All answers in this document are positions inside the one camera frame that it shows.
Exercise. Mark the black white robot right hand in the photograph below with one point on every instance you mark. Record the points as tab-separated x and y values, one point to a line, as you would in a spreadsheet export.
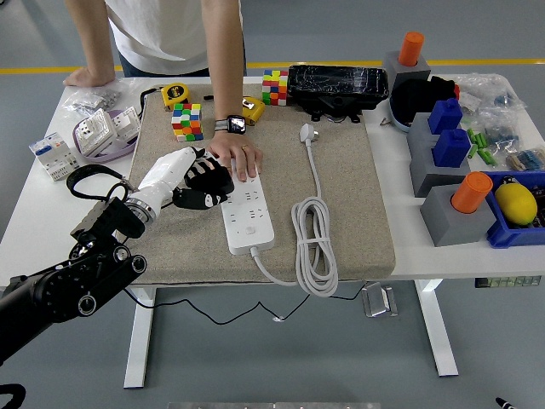
507	404

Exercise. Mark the person's right hand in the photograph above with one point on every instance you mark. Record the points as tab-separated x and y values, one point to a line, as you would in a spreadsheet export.
89	78

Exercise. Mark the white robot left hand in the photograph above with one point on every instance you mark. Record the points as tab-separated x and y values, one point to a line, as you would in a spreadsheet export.
164	174

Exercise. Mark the person's left hand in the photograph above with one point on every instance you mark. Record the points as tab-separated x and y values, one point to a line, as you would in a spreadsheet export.
238	153

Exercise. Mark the person's right forearm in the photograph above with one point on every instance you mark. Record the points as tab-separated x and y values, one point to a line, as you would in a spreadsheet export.
93	42

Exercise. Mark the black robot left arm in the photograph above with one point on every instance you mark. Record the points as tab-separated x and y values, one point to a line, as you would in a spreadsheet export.
55	289

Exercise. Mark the person's left forearm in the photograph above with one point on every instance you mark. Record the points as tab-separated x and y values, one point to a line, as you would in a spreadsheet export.
223	64

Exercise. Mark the clear bag of screws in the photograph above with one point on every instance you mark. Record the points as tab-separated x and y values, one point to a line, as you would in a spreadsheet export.
98	100

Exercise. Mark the black wrist watch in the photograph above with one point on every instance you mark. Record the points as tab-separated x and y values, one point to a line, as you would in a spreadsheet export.
235	124

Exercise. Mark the yellow tape measure chrome clip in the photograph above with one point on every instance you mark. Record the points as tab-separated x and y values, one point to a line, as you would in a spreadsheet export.
254	110

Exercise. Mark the tall colourful puzzle cube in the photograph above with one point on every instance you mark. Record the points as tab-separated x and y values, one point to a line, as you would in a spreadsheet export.
274	87

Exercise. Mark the yellow tape measure black print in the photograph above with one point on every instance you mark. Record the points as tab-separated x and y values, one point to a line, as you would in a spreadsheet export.
175	93

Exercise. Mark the white circuit breaker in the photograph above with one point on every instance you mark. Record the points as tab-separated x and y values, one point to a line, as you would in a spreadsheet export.
53	155

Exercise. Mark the person's torso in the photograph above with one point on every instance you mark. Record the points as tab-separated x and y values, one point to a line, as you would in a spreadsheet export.
162	30

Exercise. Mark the white table leg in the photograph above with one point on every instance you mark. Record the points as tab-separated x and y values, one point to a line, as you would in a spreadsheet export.
438	332
139	341

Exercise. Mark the black box in clear wrap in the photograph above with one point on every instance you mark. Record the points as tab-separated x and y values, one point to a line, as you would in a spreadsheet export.
336	83

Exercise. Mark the table control panel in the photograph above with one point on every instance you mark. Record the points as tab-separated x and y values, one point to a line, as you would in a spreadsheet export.
506	282

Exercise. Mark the grey-brown mat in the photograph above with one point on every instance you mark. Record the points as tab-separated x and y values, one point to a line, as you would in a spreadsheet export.
357	204

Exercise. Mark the small metal hook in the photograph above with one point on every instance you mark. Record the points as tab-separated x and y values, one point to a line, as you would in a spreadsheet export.
385	122

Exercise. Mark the pale blue round base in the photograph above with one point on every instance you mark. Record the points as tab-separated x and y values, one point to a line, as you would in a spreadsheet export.
400	121

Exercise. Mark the blue storage bin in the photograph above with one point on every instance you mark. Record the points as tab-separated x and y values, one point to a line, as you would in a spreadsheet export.
506	238

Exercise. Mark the grey plastic block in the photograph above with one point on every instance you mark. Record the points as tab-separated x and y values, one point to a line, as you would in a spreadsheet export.
451	226
394	66
430	176
419	130

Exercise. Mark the black fabric bundle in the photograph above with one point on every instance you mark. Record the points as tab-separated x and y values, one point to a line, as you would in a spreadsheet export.
419	96

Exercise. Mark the yellow lemon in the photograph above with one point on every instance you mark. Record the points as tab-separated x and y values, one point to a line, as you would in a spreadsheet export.
516	203

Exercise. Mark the orange cylinder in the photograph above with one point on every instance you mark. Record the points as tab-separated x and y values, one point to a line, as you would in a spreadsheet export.
472	192
411	47

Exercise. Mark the blue plastic block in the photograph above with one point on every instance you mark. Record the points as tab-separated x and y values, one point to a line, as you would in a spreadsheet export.
445	116
451	148

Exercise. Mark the small black object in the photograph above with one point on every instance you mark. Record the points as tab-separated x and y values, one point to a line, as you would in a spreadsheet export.
508	180

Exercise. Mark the small green cylinder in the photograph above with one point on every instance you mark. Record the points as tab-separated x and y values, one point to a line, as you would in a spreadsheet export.
480	139
490	159
471	135
482	154
473	151

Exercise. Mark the clear bag of resistors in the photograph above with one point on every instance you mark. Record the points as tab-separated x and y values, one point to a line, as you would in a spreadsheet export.
528	159

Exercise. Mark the clear bag of small parts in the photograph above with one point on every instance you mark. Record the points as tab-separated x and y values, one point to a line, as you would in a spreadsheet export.
485	87

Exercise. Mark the clear bag of blue parts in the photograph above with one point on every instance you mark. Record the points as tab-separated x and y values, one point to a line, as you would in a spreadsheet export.
502	132

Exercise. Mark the white wall socket panel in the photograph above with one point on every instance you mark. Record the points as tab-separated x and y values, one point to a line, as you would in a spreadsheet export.
125	121
93	130

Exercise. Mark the silver metal bracket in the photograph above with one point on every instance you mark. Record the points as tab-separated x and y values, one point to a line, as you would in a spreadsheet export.
379	300

